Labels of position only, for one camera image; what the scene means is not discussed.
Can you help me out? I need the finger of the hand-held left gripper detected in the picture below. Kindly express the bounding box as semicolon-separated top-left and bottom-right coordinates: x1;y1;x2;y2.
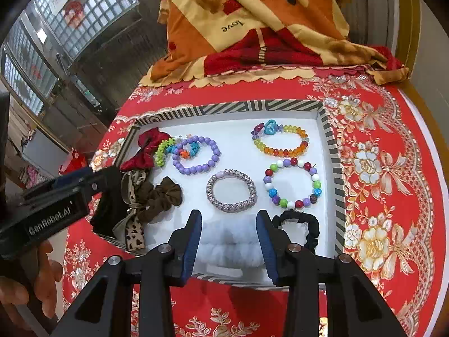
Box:
52;168;95;186
21;173;110;207

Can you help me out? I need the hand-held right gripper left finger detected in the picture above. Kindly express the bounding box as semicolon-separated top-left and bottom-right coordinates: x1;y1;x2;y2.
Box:
52;209;204;337

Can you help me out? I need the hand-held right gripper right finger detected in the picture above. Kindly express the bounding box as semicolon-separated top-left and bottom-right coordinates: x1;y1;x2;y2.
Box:
255;210;407;337

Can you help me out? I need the white fluffy scrunchie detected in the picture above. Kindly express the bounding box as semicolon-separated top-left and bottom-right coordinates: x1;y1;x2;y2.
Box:
191;218;269;267

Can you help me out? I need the dark red velvet bow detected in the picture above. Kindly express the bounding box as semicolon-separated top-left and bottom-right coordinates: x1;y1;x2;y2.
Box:
120;129;171;173

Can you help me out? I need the brown scrunchie with leopard ribbon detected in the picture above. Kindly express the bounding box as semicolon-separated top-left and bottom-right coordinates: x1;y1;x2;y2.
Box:
112;170;184;251

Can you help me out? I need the multicoloured round bead bracelet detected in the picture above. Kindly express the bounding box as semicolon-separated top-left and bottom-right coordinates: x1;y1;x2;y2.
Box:
263;158;322;209

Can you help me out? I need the silver braided hair tie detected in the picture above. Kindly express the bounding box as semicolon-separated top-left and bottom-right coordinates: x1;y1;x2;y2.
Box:
206;169;258;213

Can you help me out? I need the green star bead bracelet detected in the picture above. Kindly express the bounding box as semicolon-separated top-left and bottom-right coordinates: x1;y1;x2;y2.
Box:
154;134;201;167

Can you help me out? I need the purple bead bracelet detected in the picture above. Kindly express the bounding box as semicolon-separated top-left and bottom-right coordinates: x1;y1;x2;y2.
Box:
172;136;221;174

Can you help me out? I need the striped cardboard box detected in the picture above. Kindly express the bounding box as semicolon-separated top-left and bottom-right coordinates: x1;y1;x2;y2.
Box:
90;100;346;286

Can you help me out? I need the rainbow bracelet with blue heart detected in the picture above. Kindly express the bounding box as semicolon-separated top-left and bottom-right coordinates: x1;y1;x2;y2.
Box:
251;119;310;157

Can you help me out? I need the person's left hand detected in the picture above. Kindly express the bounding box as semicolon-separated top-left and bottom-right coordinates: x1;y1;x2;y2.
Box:
0;240;64;328

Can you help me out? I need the red bag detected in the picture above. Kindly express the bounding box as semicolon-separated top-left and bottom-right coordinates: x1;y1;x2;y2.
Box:
59;147;88;176

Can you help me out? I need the black scrunchie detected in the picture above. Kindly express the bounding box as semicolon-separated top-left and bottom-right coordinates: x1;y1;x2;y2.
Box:
272;211;320;253

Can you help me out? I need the red floral tablecloth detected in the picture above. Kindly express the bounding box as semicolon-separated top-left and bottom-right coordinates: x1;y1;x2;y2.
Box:
61;74;444;337

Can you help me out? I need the red paper decoration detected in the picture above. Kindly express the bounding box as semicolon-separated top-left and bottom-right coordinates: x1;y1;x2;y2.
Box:
64;1;85;28

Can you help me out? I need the glass block window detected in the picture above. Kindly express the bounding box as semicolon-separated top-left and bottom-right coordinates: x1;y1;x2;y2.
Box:
33;0;141;60

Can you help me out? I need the orange and red printed blanket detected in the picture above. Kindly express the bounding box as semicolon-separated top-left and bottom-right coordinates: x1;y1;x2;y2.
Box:
145;0;411;88

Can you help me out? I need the yellow wooden door frame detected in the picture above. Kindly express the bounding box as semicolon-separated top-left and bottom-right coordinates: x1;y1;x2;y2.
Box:
395;0;423;92

